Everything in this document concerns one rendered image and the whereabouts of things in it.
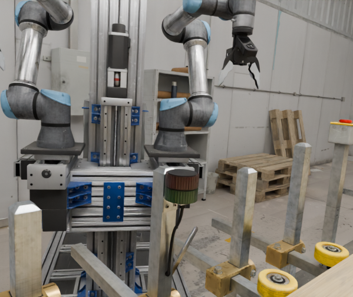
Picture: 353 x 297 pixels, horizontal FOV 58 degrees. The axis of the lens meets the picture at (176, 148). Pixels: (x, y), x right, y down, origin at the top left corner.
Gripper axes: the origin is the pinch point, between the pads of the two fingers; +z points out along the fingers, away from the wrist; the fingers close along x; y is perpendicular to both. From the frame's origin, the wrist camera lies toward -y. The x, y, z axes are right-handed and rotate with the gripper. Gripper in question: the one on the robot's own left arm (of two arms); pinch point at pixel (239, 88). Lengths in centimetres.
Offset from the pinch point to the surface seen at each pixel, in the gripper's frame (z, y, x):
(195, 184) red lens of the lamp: 19, -56, 29
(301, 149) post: 17.0, -26.9, -9.4
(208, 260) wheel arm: 46, -34, 18
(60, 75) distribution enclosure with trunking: -9, 196, 90
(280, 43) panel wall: -98, 409, -231
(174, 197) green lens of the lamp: 22, -56, 33
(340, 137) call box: 14.4, -15.3, -30.8
